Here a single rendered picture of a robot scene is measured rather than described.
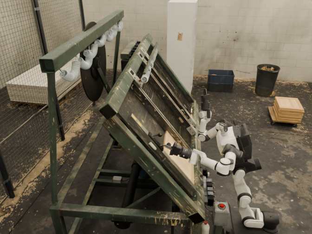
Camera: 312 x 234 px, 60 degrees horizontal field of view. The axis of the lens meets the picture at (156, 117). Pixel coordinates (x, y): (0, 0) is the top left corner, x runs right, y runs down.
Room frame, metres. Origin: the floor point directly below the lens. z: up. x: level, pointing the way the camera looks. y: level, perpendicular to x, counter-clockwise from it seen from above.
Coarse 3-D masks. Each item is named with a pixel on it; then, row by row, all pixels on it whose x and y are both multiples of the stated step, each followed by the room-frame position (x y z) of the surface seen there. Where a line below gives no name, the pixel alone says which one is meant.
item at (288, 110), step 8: (280, 104) 4.60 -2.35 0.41; (288, 104) 4.61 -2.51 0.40; (296, 104) 4.61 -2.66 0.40; (272, 112) 4.80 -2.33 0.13; (280, 112) 4.46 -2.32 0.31; (288, 112) 4.44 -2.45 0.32; (296, 112) 4.41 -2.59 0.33; (304, 112) 4.38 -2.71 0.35; (272, 120) 4.51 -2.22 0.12; (280, 120) 4.45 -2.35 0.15; (288, 120) 4.44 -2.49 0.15; (296, 120) 4.40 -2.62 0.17
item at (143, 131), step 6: (132, 114) 1.96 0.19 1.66; (132, 120) 1.92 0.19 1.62; (138, 120) 1.97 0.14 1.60; (138, 126) 1.92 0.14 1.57; (144, 132) 1.91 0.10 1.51; (150, 138) 1.91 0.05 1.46; (156, 150) 1.90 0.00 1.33; (162, 156) 1.89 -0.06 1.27; (168, 156) 1.91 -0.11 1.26; (174, 162) 1.92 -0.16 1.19; (174, 168) 1.88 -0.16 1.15; (180, 174) 1.88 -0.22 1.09; (186, 180) 1.87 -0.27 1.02; (192, 186) 1.87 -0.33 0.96
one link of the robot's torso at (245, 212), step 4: (244, 196) 2.02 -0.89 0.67; (248, 196) 2.02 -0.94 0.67; (240, 200) 2.02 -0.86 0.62; (244, 200) 2.00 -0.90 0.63; (248, 200) 2.00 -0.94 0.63; (240, 204) 2.02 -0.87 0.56; (244, 204) 2.00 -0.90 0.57; (240, 208) 2.03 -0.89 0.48; (244, 208) 2.02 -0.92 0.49; (248, 208) 2.05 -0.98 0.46; (240, 212) 2.05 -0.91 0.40; (244, 212) 2.05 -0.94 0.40; (248, 212) 2.04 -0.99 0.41; (252, 212) 2.10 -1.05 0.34; (244, 216) 2.05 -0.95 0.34; (248, 216) 2.04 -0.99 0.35; (252, 216) 2.04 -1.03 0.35; (244, 220) 2.03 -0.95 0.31
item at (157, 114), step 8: (136, 80) 2.34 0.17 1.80; (136, 88) 2.35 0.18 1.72; (136, 96) 2.35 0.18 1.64; (144, 96) 2.34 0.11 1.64; (144, 104) 2.34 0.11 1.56; (152, 104) 2.34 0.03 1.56; (152, 112) 2.33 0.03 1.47; (160, 112) 2.36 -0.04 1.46; (160, 120) 2.32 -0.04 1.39; (168, 128) 2.31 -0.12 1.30; (176, 136) 2.30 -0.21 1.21; (184, 144) 2.30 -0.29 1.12
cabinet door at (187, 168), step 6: (168, 132) 2.31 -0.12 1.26; (168, 138) 2.21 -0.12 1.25; (168, 150) 2.04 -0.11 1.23; (174, 156) 2.05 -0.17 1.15; (180, 162) 2.06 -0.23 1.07; (186, 162) 2.16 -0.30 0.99; (180, 168) 1.97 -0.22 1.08; (186, 168) 2.07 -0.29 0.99; (192, 168) 2.17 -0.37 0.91; (186, 174) 1.99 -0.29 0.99; (192, 174) 2.08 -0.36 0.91; (192, 180) 1.99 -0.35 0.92
